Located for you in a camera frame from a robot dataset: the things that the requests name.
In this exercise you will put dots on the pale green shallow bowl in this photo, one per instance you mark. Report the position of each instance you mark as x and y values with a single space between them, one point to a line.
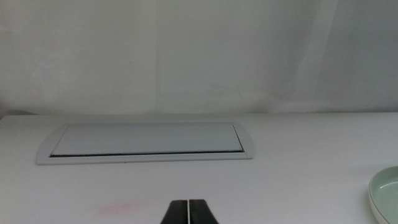
388 193

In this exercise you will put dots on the white curtain backdrop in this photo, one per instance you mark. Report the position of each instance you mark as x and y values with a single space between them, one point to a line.
186 53

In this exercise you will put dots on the white shallow bowl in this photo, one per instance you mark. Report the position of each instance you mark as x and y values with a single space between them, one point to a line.
374 211

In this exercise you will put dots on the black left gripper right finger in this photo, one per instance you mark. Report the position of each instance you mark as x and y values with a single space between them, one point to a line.
200 214

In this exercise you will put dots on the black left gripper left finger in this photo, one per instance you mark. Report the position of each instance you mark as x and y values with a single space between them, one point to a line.
177 214

